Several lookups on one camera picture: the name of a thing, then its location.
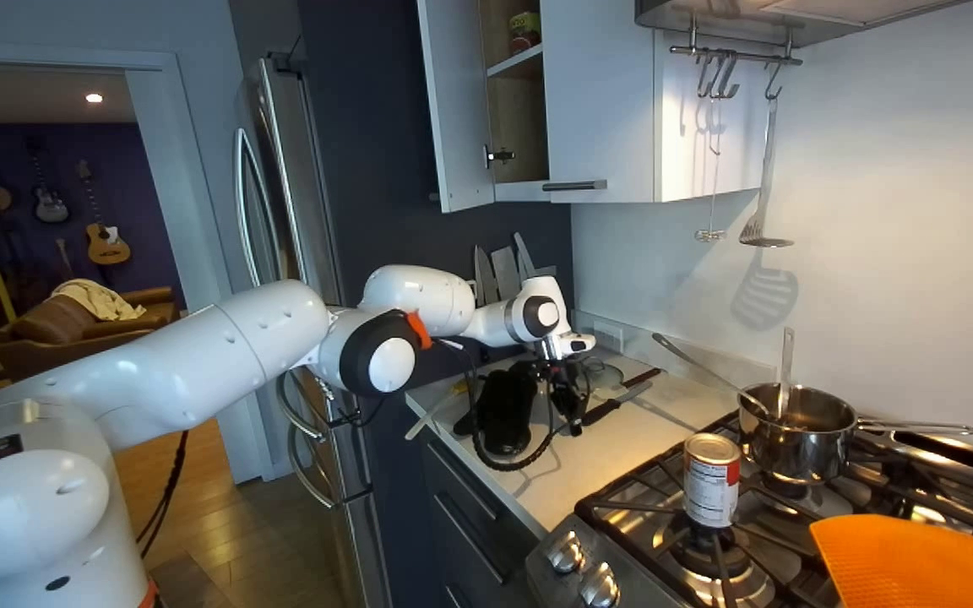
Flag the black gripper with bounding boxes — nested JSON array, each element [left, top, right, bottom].
[[548, 337, 596, 421]]

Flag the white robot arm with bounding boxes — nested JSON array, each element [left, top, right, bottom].
[[0, 264, 596, 608]]

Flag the hanging slotted spatula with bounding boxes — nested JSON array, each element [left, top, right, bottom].
[[729, 111, 797, 326]]

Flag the red white tin can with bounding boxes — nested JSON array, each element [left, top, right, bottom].
[[681, 432, 741, 531]]

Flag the stainless gas stove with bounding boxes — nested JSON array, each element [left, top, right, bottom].
[[522, 428, 973, 608]]

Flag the grey drawer cabinet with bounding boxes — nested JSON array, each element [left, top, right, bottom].
[[372, 426, 535, 608]]

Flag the steel saucepan on stove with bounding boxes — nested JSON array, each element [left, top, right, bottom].
[[738, 380, 973, 484]]

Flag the white upper cabinets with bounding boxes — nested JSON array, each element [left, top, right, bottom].
[[416, 0, 767, 212]]

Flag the stainless steel refrigerator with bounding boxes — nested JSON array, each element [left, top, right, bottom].
[[238, 55, 391, 608]]

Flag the brown sofa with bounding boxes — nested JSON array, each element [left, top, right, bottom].
[[0, 275, 180, 379]]

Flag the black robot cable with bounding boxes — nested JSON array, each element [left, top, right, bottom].
[[464, 368, 582, 471]]

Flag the metal hook rail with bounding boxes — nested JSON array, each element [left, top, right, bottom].
[[670, 29, 802, 101]]

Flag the acoustic guitar on wall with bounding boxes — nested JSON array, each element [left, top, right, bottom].
[[74, 157, 133, 267]]

